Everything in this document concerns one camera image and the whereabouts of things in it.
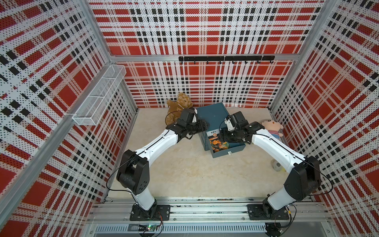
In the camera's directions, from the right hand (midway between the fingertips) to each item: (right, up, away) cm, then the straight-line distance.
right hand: (225, 137), depth 83 cm
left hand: (-10, +7, +2) cm, 13 cm away
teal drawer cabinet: (-6, +14, +5) cm, 16 cm away
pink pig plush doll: (+37, +5, +17) cm, 41 cm away
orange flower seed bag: (-6, 0, +1) cm, 6 cm away
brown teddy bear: (-34, +19, +29) cm, 48 cm away
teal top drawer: (+3, -4, -9) cm, 10 cm away
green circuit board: (-38, -42, -14) cm, 58 cm away
